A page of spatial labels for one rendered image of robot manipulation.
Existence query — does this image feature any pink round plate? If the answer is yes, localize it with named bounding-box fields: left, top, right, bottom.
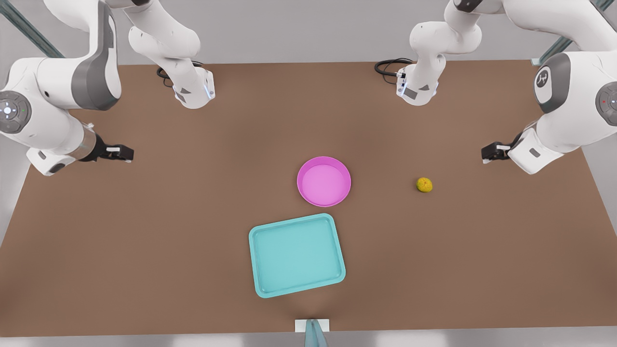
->
left=296, top=156, right=352, bottom=208

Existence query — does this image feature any teal rectangular tray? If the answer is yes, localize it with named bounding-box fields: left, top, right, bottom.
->
left=248, top=213, right=347, bottom=299

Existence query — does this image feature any black cable loop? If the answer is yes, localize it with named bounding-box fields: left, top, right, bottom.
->
left=156, top=61, right=204, bottom=88
left=375, top=58, right=416, bottom=88

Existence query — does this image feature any silver frame post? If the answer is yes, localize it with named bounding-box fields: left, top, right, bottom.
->
left=530, top=0, right=617, bottom=67
left=0, top=0, right=65, bottom=59
left=295, top=318, right=331, bottom=347

